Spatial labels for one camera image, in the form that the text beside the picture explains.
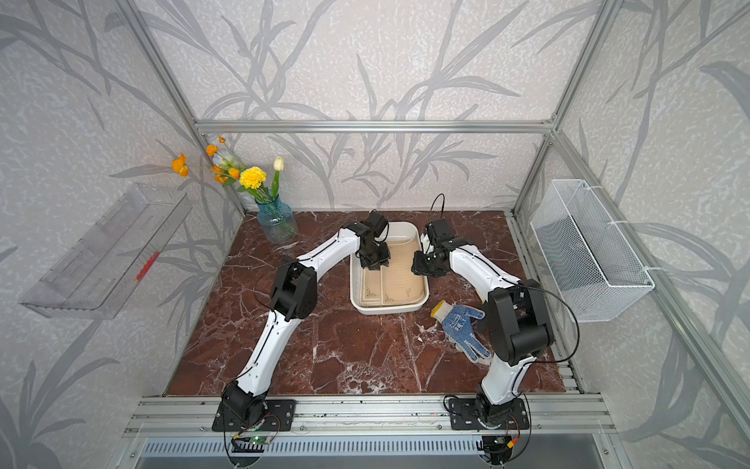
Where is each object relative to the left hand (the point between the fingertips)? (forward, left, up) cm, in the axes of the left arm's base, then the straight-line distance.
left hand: (390, 264), depth 102 cm
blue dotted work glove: (-20, -21, -2) cm, 29 cm away
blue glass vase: (+13, +40, +9) cm, 43 cm away
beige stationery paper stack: (-6, -2, -3) cm, 7 cm away
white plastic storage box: (+13, -3, +4) cm, 14 cm away
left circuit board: (-51, +32, -2) cm, 60 cm away
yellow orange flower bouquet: (+18, +52, +26) cm, 61 cm away
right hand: (-6, -8, +7) cm, 12 cm away
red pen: (-21, +56, +29) cm, 66 cm away
